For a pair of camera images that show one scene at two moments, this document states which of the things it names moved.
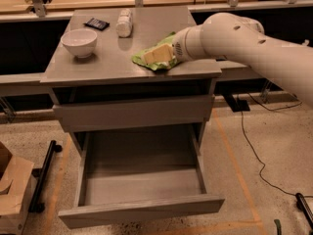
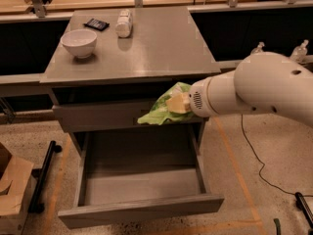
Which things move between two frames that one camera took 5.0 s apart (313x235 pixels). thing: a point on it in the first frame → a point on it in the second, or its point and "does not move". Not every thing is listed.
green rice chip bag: [156, 66] → [159, 114]
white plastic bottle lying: [124, 25] does not move
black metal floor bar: [37, 206] does not move
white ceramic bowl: [80, 41] does not move
